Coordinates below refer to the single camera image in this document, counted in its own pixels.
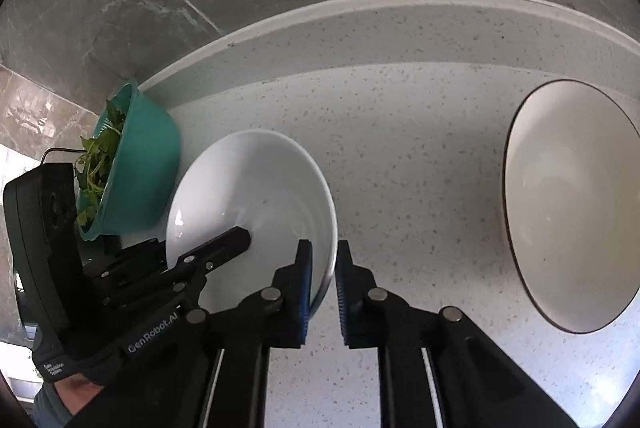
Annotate teal plastic basin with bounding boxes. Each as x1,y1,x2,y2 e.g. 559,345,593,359
75,77,182,241

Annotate small white bowl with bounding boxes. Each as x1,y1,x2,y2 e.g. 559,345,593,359
165,130,338,324

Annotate leafy greens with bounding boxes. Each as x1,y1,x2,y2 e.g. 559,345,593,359
74,98,126,229

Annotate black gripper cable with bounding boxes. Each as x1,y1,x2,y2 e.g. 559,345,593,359
39,147,88,166

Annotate dark rimmed patterned bowl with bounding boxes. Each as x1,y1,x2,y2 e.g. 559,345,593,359
502,79,640,335

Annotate person's left forearm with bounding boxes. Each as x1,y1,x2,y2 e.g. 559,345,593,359
32,375,108,428

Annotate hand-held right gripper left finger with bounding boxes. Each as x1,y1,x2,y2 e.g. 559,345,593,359
187,238,315,428

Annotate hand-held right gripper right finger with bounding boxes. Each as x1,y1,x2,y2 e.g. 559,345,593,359
335,239,580,428

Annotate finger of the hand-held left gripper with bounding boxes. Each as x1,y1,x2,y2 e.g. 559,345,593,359
82,239,170,296
165,227,252,291

